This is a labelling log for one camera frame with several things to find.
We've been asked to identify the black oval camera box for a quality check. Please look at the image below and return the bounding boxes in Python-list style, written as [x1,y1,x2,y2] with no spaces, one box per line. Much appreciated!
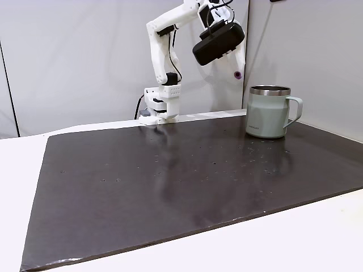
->
[192,22,246,66]

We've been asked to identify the red and black base cable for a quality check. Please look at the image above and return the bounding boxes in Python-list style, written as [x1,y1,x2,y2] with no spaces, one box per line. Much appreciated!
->
[134,95,146,120]

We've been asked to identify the black arm motor cable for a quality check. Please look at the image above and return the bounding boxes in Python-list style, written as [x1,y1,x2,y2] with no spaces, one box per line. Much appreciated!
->
[166,27,183,83]

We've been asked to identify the pale green metal mug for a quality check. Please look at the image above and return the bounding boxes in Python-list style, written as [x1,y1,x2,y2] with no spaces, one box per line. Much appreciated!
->
[245,85,303,139]

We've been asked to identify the black camera cable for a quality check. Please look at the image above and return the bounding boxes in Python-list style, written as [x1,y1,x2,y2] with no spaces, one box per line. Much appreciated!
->
[206,0,237,36]

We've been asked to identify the black table mat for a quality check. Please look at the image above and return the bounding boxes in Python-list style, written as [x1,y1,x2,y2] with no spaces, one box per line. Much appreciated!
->
[19,114,363,272]

